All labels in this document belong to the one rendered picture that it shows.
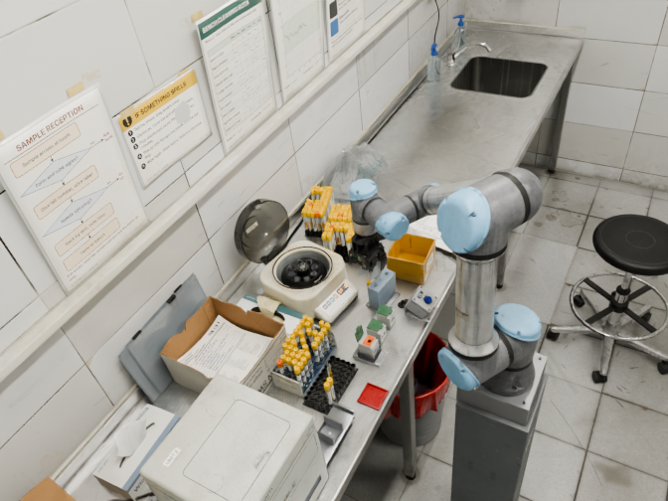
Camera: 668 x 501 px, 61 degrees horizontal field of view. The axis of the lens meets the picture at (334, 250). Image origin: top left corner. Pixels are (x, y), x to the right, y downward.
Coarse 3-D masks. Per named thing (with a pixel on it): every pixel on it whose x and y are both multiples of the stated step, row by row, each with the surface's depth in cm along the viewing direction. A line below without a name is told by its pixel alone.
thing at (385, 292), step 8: (384, 272) 183; (392, 272) 183; (384, 280) 181; (392, 280) 183; (368, 288) 180; (376, 288) 179; (384, 288) 180; (392, 288) 185; (376, 296) 180; (384, 296) 182; (392, 296) 187; (368, 304) 186; (376, 304) 182
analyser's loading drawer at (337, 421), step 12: (336, 408) 156; (348, 408) 153; (324, 420) 152; (336, 420) 149; (348, 420) 152; (324, 432) 151; (336, 432) 150; (324, 444) 148; (336, 444) 148; (324, 456) 146
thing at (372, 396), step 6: (372, 384) 164; (366, 390) 163; (372, 390) 163; (378, 390) 163; (384, 390) 162; (360, 396) 161; (366, 396) 162; (372, 396) 162; (378, 396) 161; (384, 396) 161; (360, 402) 160; (366, 402) 160; (372, 402) 160; (378, 402) 160; (372, 408) 159; (378, 408) 158
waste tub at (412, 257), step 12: (408, 240) 198; (420, 240) 195; (432, 240) 193; (396, 252) 198; (408, 252) 202; (420, 252) 199; (432, 252) 193; (396, 264) 190; (408, 264) 187; (420, 264) 184; (432, 264) 197; (396, 276) 193; (408, 276) 191; (420, 276) 188
